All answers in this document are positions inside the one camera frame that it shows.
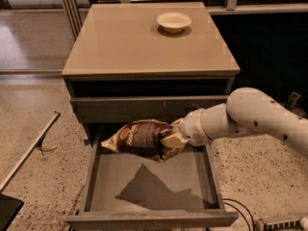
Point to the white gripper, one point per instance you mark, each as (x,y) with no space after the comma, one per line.
(193,129)

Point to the brown chip bag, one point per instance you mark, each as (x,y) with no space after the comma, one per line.
(143,138)

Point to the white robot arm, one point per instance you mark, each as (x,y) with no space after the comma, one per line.
(246,112)

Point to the closed grey top drawer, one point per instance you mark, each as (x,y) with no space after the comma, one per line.
(126,109)

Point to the open grey middle drawer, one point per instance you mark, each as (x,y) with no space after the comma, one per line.
(127,192)

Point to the grey drawer cabinet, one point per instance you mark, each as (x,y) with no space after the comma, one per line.
(122,51)

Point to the white paper bowl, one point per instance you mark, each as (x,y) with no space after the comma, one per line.
(174,23)

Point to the yellow hook under table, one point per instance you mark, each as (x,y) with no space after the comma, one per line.
(41,147)

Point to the grey power strip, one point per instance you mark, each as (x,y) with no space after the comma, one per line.
(277,223)

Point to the black object bottom left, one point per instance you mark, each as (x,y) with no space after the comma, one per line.
(9,208)

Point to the metal window frame post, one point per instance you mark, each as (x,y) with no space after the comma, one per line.
(73,16)

